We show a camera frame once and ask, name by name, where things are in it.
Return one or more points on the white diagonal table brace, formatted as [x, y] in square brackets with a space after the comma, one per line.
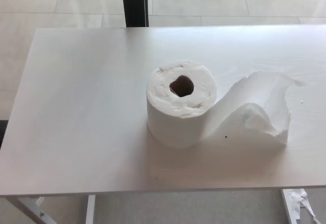
[28, 210]

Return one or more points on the white table leg with scraps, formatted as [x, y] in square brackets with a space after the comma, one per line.
[289, 206]

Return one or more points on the torn white paper scraps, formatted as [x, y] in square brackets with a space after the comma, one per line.
[303, 198]

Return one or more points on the black vertical post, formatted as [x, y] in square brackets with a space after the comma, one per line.
[134, 2]

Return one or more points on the white toilet paper roll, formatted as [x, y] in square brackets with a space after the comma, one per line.
[178, 124]

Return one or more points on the white vertical table leg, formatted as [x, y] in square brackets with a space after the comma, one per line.
[90, 210]

